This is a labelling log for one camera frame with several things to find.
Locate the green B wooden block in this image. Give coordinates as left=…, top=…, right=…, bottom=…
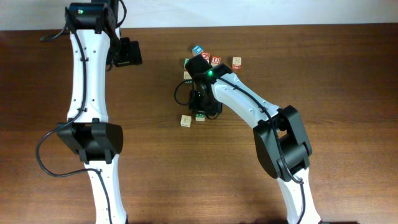
left=195, top=114, right=206, bottom=121

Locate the green-sided plain wooden block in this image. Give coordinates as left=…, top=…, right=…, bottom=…
left=183, top=71, right=192, bottom=83

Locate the yellow-sided plain wooden block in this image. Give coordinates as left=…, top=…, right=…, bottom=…
left=180, top=114, right=192, bottom=128

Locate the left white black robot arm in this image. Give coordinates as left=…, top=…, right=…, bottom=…
left=57, top=1, right=142, bottom=223

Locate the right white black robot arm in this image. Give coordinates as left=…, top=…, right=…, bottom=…
left=185, top=55, right=322, bottom=223

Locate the green N wooden block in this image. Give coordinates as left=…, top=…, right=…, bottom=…
left=183, top=58, right=190, bottom=70

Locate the red U wooden block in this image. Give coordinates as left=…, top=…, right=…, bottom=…
left=210, top=56, right=221, bottom=67

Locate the red C wooden block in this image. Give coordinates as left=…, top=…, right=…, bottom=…
left=201, top=52, right=210, bottom=63

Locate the blue L wooden block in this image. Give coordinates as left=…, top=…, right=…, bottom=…
left=192, top=45, right=204, bottom=56

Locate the red-sided plain wooden block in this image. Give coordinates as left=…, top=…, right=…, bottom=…
left=232, top=57, right=242, bottom=70

